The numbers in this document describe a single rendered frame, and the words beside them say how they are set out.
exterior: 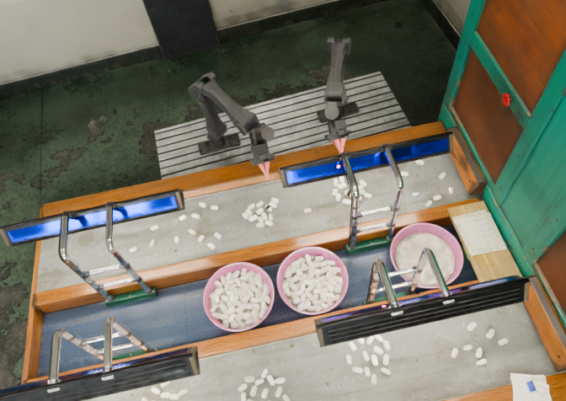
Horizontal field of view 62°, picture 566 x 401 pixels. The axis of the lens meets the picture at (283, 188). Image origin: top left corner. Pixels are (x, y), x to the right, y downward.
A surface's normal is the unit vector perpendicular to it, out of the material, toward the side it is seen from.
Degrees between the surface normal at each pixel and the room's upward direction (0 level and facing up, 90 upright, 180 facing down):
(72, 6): 90
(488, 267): 0
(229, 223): 0
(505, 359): 0
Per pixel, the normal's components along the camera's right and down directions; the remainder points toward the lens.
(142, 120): -0.09, -0.54
